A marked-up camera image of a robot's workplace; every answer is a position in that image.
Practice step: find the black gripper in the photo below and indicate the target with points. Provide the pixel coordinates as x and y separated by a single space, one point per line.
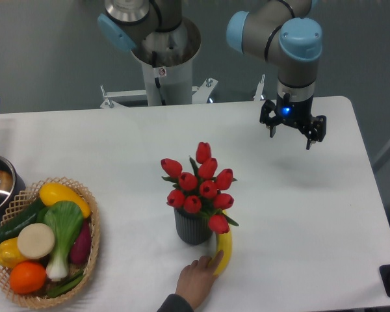
296 115

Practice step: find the red tulip bouquet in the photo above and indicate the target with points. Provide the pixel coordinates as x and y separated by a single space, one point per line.
201 193

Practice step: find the yellow banana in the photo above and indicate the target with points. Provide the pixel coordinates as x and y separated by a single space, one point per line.
225 248

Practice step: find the dark grey ribbed vase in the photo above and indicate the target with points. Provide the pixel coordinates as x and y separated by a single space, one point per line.
192 229

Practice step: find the grey sleeved forearm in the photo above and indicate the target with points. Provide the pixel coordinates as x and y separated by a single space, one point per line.
175 303

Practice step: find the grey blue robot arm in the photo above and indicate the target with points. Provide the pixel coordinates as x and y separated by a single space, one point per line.
280 33

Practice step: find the person's hand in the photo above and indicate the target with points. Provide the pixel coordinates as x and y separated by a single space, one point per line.
196 280

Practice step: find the green bok choy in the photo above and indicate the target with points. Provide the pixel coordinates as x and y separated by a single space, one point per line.
65 219

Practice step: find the purple sweet potato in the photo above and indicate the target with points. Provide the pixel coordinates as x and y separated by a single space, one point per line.
81 248

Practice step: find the yellow squash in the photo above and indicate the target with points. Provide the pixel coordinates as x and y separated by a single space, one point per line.
51 193

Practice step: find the woven wicker basket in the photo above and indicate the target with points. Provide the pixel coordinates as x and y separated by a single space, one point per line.
40 299

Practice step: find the beige round disc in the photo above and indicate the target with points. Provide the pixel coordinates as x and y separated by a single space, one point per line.
36 241

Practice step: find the green bean pods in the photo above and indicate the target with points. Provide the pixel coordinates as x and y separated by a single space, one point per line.
66 286

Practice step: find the dark green cucumber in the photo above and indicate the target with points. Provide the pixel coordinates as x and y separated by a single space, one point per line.
15 225

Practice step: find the orange fruit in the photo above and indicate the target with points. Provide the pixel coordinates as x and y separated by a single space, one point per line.
27 277

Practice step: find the yellow bell pepper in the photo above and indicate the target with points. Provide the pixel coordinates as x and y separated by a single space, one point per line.
10 256

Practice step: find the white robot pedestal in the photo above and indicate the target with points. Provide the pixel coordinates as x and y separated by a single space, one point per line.
166 60

